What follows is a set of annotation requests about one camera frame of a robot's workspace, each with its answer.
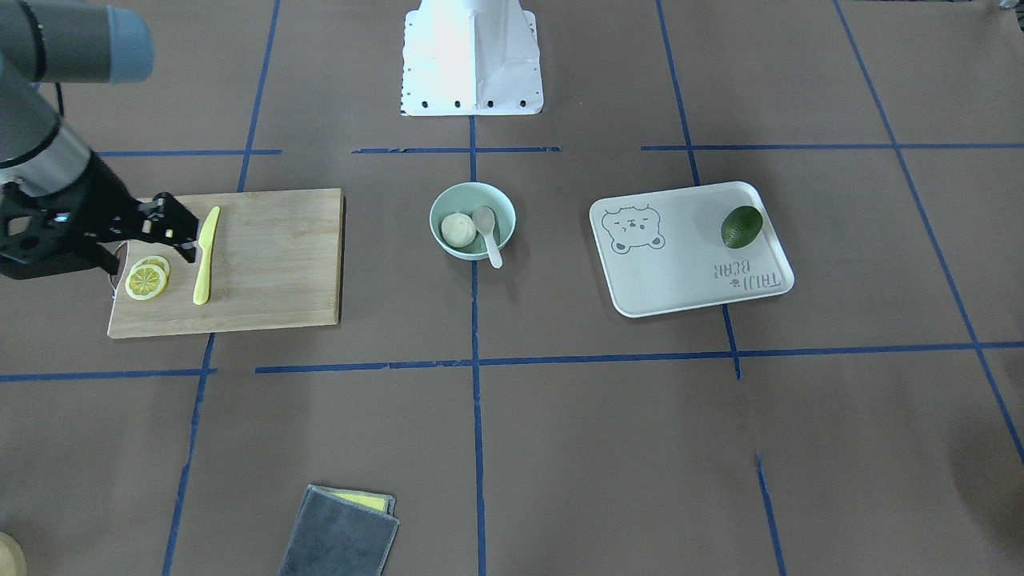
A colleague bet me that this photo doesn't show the lemon slice front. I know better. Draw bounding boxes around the lemon slice front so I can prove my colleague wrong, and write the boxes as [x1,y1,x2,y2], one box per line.
[124,265,169,300]

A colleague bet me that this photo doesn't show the bamboo cutting board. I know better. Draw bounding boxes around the bamboo cutting board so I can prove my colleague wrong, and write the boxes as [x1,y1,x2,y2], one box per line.
[106,187,344,339]

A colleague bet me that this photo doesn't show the white bear tray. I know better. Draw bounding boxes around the white bear tray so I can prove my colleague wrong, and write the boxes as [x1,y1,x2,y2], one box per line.
[588,182,796,318]

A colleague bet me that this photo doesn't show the white ceramic spoon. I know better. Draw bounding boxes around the white ceramic spoon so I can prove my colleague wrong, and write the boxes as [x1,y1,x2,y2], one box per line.
[471,206,504,269]

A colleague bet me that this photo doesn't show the white steamed bun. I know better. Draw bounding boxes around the white steamed bun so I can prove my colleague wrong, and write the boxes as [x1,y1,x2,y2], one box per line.
[440,212,477,249]

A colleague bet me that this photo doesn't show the grey folded cloth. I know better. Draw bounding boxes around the grey folded cloth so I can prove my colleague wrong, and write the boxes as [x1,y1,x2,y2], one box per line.
[278,484,400,575]

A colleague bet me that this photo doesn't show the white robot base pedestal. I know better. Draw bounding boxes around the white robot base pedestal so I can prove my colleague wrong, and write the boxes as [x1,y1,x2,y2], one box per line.
[400,1,545,117]

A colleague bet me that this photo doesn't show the lemon slice behind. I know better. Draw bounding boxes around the lemon slice behind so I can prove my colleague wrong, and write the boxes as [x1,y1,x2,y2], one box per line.
[130,255,171,276]

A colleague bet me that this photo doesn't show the wooden mug tree stand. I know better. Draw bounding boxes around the wooden mug tree stand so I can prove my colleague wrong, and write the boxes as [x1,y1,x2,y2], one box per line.
[0,532,28,576]

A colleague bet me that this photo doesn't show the yellow sponge cloth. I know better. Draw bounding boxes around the yellow sponge cloth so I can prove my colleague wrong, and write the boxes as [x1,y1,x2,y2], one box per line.
[339,491,394,515]

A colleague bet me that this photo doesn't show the lemon slice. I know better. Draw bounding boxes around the lemon slice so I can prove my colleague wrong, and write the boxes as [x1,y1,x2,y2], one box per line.
[130,255,171,276]
[124,265,169,300]

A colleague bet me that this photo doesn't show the yellow plastic knife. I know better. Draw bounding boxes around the yellow plastic knife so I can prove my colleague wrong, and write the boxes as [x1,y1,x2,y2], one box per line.
[193,206,221,306]

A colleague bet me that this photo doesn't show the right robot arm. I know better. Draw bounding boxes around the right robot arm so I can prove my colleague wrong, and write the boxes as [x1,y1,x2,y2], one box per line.
[1,1,200,280]

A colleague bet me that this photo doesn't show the light green bowl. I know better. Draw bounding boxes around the light green bowl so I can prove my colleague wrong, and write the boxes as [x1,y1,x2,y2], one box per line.
[429,182,517,260]

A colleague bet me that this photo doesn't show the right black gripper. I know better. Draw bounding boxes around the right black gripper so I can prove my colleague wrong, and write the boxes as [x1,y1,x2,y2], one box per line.
[42,154,200,273]

